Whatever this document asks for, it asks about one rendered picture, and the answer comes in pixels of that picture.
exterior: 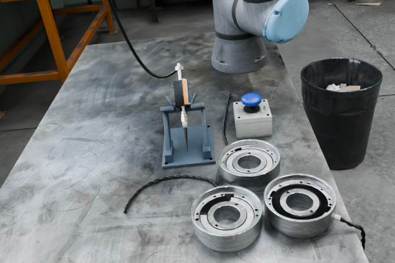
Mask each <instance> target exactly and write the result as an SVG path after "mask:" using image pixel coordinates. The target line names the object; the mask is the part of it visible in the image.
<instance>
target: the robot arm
mask: <svg viewBox="0 0 395 263"><path fill-rule="evenodd" d="M213 12H214V19H215V31H216V39H215V44H214V47H213V52H212V66H213V68H214V69H216V70H218V71H220V72H223V73H231V74H240V73H249V72H253V71H256V70H258V69H260V68H262V67H264V66H265V65H266V64H267V50H266V48H265V45H264V43H263V40H262V38H264V39H266V40H267V41H269V42H276V43H286V42H288V41H290V40H292V39H294V38H295V37H296V36H297V35H298V34H299V33H300V31H301V30H302V29H303V26H304V24H305V23H306V21H307V17H308V14H309V3H308V0H213Z"/></svg>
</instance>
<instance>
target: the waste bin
mask: <svg viewBox="0 0 395 263"><path fill-rule="evenodd" d="M300 78H301V81H302V96H303V108H304V110H305V112H306V115H307V118H308V120H309V122H310V125H311V127H312V129H313V131H314V134H315V136H316V138H317V141H318V143H319V146H320V148H321V150H322V153H323V155H324V157H325V159H326V162H327V165H328V166H329V168H330V169H335V170H343V169H348V168H352V167H355V166H357V165H359V164H360V163H361V162H362V161H363V160H364V158H365V154H366V149H367V144H368V140H369V135H370V129H371V124H372V121H373V115H374V110H375V107H376V104H377V98H378V96H379V91H380V85H381V83H382V80H383V75H382V73H381V71H380V70H379V69H378V68H376V67H375V66H373V65H372V64H370V63H367V62H365V61H363V60H358V59H353V58H325V59H320V60H316V61H314V62H311V63H309V64H307V65H306V66H305V67H304V68H303V69H302V71H301V74H300ZM332 84H334V85H336V86H338V85H340V84H346V86H360V90H354V91H335V90H327V89H326V88H327V87H328V85H332Z"/></svg>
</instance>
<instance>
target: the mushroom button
mask: <svg viewBox="0 0 395 263"><path fill-rule="evenodd" d="M241 101H242V104H244V105H246V106H248V107H249V108H250V109H254V108H255V106H256V105H259V104H260V103H261V102H262V98H261V96H260V95H259V94H257V93H248V94H245V95H243V96H242V98H241Z"/></svg>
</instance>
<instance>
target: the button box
mask: <svg viewBox="0 0 395 263"><path fill-rule="evenodd" d="M233 108H234V117H235V127H236V135H237V139H244V138H251V137H264V136H272V114H271V112H270V108H269V104H268V102H267V99H264V100H262V102H261V103H260V104H259V105H256V106H255V108H254V109H250V108H249V107H248V106H246V105H244V104H242V102H233Z"/></svg>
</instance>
